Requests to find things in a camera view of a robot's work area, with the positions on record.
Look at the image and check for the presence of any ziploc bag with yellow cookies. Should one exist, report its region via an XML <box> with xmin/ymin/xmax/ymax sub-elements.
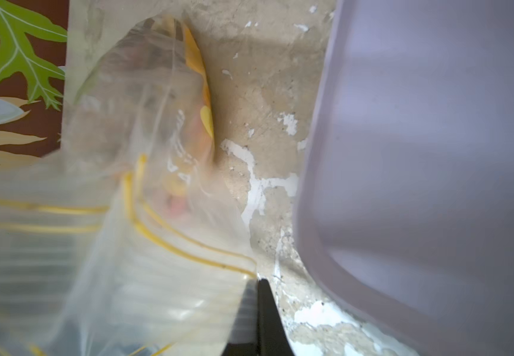
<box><xmin>0</xmin><ymin>14</ymin><xmax>258</xmax><ymax>355</ymax></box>

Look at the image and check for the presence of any lavender plastic tray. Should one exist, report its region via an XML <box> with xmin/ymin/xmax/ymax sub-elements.
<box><xmin>294</xmin><ymin>1</ymin><xmax>514</xmax><ymax>355</ymax></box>

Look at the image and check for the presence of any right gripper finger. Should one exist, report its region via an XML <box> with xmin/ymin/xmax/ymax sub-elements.
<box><xmin>221</xmin><ymin>279</ymin><xmax>294</xmax><ymax>356</ymax></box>

